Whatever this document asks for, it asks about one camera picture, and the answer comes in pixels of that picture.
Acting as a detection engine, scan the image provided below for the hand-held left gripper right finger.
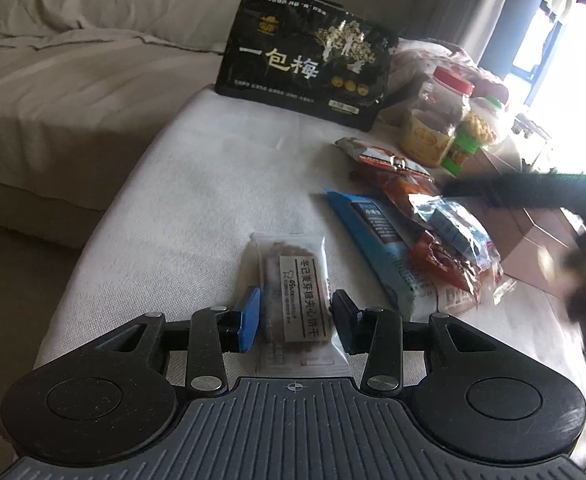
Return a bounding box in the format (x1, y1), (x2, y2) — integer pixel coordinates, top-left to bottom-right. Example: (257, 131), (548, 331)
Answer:
(330, 289), (496, 397)

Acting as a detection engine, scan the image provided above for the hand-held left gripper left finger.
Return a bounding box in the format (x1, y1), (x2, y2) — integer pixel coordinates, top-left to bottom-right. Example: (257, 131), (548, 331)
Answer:
(90, 287), (262, 397)

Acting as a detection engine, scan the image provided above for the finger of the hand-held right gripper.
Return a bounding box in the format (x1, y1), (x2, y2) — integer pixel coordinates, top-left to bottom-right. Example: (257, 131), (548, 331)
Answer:
(445, 172), (586, 211)

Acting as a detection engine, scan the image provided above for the clear brown biscuit packet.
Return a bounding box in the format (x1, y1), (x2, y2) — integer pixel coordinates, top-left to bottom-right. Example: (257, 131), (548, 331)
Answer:
(235, 232), (351, 377)

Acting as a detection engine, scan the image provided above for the pink cardboard box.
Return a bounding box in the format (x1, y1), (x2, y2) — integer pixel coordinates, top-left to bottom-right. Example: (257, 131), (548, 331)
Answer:
(453, 150), (586, 303)

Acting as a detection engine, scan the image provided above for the blue snack packet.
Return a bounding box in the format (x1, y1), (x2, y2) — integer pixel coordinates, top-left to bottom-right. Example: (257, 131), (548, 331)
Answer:
(323, 189), (426, 322)

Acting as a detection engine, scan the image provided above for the orange-red snack packet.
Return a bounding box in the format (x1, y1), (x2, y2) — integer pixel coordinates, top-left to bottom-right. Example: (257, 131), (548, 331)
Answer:
(350, 167), (444, 213)

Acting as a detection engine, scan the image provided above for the green-lid plastic jar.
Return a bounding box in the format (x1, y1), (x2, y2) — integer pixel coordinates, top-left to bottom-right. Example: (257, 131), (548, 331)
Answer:
(442, 95), (510, 177)

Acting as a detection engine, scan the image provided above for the dark red snack packet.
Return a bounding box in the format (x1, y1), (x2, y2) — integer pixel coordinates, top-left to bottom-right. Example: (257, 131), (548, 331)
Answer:
(407, 230), (504, 306)

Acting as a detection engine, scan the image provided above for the red-lid plastic jar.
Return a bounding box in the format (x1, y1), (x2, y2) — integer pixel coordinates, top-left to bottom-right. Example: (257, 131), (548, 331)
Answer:
(399, 66), (474, 168)

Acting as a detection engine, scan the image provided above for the white flat snack packet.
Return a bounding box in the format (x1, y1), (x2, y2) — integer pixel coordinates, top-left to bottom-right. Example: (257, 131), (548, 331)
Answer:
(430, 275), (518, 317)

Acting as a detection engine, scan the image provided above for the grey and red snack packet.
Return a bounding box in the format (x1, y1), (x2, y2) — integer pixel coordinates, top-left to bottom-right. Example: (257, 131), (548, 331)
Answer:
(335, 137), (441, 177)

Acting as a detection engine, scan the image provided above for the pink and white cloth bag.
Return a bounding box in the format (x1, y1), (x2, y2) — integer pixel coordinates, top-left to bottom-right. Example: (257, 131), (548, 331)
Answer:
(387, 37), (510, 111)

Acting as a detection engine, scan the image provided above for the grey curtain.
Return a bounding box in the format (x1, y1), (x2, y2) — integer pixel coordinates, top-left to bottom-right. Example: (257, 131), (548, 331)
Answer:
(413, 0), (581, 78)

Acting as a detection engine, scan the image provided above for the large black snack bag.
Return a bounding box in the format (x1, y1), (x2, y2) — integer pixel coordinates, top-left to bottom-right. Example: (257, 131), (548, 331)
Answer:
(215, 0), (400, 133)

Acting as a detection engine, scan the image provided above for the grey sofa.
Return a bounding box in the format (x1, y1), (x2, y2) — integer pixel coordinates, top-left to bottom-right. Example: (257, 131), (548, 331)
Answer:
(0, 0), (424, 251)

